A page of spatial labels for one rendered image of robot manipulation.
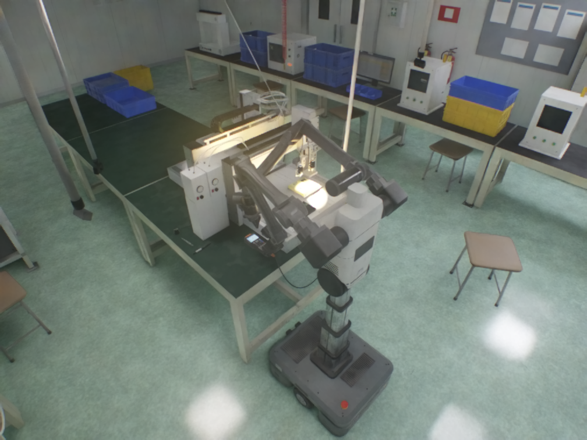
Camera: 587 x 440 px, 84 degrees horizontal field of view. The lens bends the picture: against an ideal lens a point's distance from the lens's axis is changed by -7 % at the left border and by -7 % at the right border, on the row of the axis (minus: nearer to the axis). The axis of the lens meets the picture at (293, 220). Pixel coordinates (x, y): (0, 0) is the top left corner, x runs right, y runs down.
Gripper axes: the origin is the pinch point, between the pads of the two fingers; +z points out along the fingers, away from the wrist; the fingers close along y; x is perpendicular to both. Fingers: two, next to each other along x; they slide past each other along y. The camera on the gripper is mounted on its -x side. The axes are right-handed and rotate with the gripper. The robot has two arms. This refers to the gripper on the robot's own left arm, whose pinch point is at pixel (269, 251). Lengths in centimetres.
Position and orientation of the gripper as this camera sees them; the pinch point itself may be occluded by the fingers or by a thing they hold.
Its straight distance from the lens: 200.9
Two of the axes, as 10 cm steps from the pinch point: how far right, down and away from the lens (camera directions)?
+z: -3.5, 4.5, 8.2
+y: -7.1, 4.4, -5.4
